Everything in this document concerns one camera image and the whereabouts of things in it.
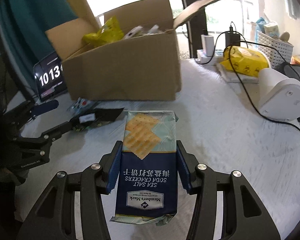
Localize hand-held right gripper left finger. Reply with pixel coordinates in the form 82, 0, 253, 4
16, 140, 123, 240

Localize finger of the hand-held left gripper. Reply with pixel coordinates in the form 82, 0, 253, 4
16, 99, 60, 125
39, 119, 90, 143

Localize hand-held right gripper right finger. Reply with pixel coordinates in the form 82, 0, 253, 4
176, 140, 282, 240

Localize blue white snack packet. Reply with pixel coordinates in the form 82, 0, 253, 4
66, 98, 97, 117

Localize blue cracker packet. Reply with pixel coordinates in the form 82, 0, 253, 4
109, 110, 179, 224

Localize dark green snack packet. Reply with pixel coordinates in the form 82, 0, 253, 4
71, 107, 125, 132

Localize brown cardboard box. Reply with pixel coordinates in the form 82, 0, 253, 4
44, 0, 225, 102

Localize yellow green chip bag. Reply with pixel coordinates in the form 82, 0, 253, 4
82, 16, 124, 48

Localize beige red print packet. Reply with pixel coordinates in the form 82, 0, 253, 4
124, 26, 144, 40

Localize translucent white snack bag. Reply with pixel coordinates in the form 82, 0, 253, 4
147, 24, 165, 35

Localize black tablet with clock display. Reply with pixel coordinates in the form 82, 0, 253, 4
33, 52, 68, 102

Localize white table cover sheet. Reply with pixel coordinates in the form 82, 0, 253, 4
15, 55, 300, 240

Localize teal curtain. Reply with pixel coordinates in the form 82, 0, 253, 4
0, 0, 78, 90

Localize white power strip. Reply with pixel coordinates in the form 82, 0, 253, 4
196, 49, 224, 65

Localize white plastic device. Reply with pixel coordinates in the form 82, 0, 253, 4
258, 67, 300, 120

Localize white charger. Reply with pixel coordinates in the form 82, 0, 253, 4
201, 34, 214, 57

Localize yellow tissue pack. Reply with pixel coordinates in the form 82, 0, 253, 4
219, 45, 270, 78

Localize black charger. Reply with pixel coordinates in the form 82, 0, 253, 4
225, 22, 241, 48

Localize white plastic basket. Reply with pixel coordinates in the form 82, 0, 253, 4
256, 30, 294, 69

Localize grey cloth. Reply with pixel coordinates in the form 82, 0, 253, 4
275, 62, 300, 80

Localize small green white carton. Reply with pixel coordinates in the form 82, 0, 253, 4
264, 22, 279, 39

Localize black charger cable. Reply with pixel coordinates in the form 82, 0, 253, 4
214, 31, 300, 142

